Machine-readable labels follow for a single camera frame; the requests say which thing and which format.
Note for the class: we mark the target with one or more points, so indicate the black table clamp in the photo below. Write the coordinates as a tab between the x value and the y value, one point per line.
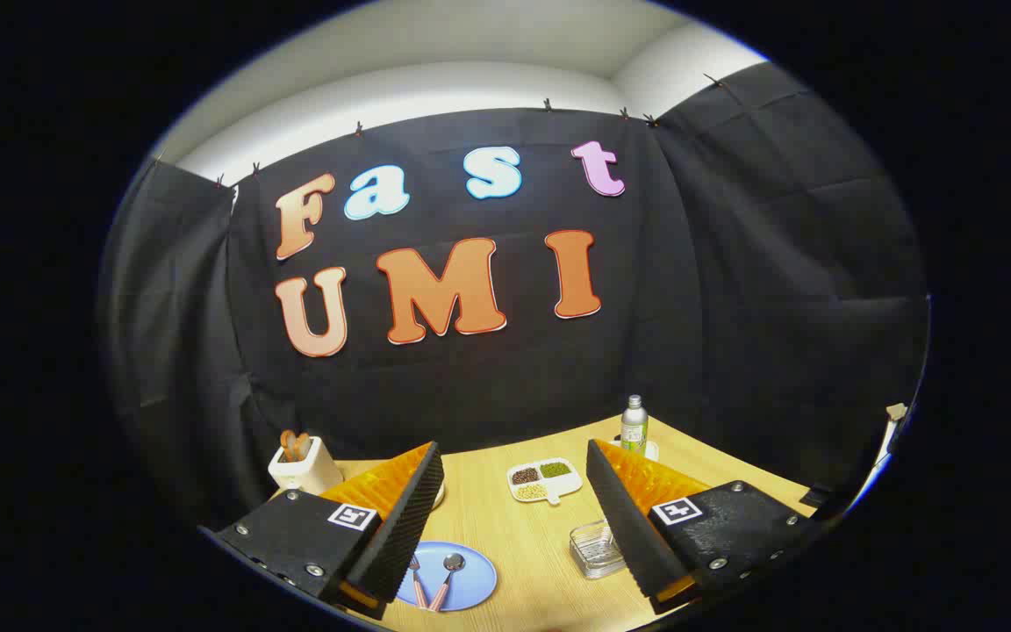
814	496

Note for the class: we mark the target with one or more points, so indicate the brown toast slice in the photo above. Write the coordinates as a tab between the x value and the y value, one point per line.
287	446
303	446

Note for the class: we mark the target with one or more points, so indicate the silver bottle green label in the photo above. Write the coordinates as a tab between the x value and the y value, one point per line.
634	430

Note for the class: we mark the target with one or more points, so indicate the white divided dish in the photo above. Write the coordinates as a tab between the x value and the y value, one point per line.
558	488

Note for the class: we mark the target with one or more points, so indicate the white toaster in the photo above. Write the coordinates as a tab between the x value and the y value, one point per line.
308	474

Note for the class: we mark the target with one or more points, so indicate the blue round plate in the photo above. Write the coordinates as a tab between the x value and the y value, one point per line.
475	579

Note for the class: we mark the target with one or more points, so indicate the dark brown beans heap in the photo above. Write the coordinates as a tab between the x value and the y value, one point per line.
525	476

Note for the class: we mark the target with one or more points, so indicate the green beans heap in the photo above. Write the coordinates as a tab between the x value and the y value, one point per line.
555	470

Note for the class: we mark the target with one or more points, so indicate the small white coaster dish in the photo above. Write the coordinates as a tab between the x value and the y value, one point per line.
652	451

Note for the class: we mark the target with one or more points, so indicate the black backdrop cloth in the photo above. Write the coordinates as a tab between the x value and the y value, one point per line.
488	386

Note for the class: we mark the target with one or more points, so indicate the metal drainer basket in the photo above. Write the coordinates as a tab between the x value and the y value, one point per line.
595	551

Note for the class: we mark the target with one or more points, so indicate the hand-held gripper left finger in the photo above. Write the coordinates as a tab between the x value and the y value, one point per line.
405	527

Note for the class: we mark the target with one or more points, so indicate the yellow soybeans heap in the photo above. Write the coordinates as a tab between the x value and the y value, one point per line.
531	491

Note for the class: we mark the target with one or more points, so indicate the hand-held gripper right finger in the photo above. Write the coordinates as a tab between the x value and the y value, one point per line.
624	518

